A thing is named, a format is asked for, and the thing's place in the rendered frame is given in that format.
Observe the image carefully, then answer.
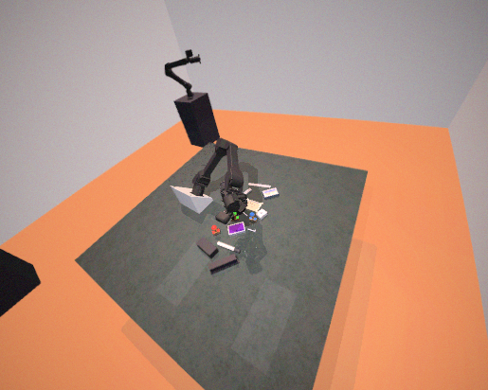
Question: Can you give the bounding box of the cream paper card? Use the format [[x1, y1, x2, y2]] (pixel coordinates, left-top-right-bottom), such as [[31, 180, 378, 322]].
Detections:
[[246, 199, 262, 213]]

